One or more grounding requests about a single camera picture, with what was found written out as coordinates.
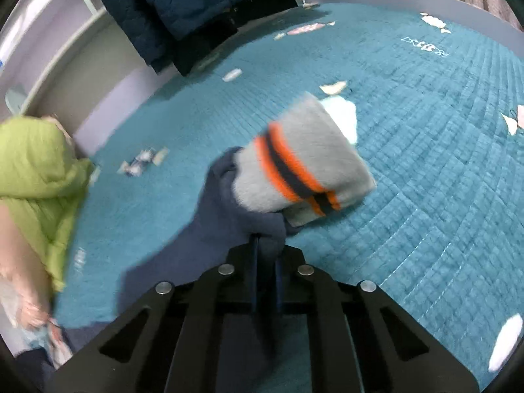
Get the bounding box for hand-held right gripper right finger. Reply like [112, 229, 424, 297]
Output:
[274, 246, 480, 393]

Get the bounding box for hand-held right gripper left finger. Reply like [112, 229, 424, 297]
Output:
[45, 233, 261, 393]

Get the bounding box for navy garment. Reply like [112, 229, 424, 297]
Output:
[119, 146, 306, 393]

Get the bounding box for grey sweater with orange stripes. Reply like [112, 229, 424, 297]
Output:
[231, 92, 377, 228]

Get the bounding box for teal quilted blanket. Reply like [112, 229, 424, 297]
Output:
[53, 2, 524, 390]

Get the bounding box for white patterned cloth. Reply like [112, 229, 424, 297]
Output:
[41, 317, 76, 369]

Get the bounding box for black hanging garment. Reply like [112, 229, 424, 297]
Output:
[170, 0, 323, 77]

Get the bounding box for green and pink puffer jacket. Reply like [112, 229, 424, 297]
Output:
[0, 115, 96, 332]

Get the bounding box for navy quilted puffer jacket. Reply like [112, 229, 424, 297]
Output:
[88, 0, 332, 75]

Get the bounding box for white shelf unit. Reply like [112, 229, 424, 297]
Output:
[0, 0, 140, 148]

